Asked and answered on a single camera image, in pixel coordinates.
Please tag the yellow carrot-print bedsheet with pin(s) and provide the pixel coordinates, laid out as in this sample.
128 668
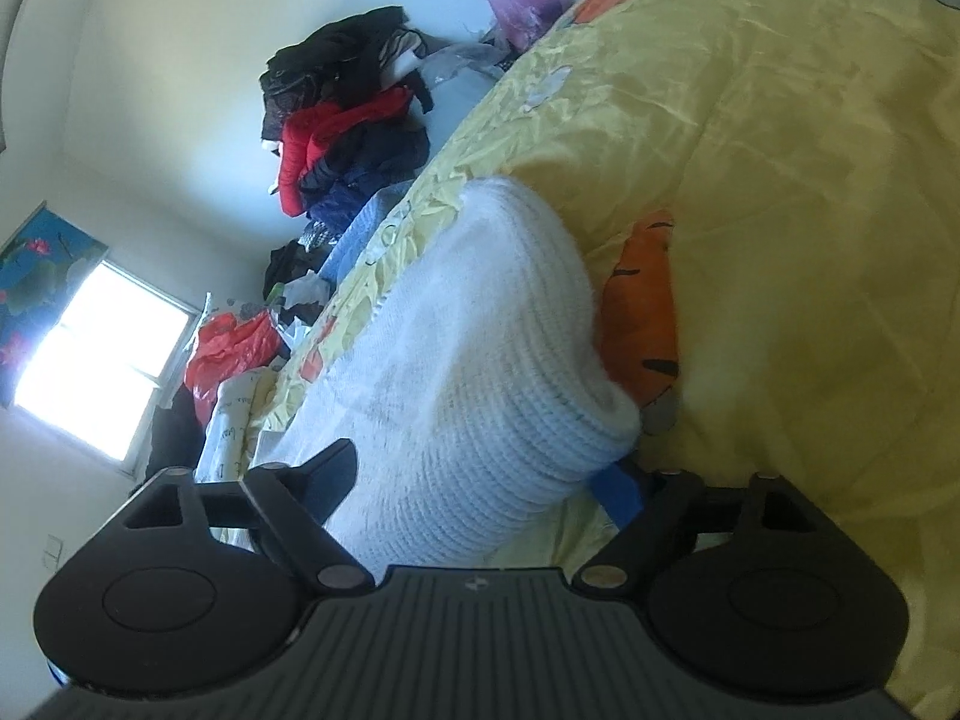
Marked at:
787 165

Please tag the navy jacket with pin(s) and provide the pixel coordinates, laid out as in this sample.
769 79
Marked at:
367 165

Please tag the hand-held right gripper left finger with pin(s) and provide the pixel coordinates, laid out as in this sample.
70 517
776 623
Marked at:
330 476

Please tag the light blue knit garment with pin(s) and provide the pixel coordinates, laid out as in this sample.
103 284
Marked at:
360 240

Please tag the dark cloth pile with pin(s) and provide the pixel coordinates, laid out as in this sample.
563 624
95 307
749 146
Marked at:
176 435

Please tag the window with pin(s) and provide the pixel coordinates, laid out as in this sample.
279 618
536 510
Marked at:
105 360

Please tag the white printed blanket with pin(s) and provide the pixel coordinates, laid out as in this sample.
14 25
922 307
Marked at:
232 420

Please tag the grey plastic bag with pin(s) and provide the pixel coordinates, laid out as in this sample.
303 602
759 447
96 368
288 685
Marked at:
465 64

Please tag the red jacket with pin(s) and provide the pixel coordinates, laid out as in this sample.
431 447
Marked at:
322 142

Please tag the white knit sweater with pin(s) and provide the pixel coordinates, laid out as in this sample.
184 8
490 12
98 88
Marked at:
480 360

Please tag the white wall switch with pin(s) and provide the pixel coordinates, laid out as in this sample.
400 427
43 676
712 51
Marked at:
52 553

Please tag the red plastic bag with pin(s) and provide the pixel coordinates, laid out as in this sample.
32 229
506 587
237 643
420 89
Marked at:
232 356

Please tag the pink plastic bag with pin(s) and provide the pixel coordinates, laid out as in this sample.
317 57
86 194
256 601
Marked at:
525 4

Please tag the blue floral window blind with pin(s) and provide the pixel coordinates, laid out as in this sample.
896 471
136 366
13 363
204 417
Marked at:
37 277

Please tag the black garment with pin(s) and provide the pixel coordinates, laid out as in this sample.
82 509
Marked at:
337 52

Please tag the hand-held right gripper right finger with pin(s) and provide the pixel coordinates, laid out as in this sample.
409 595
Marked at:
622 499

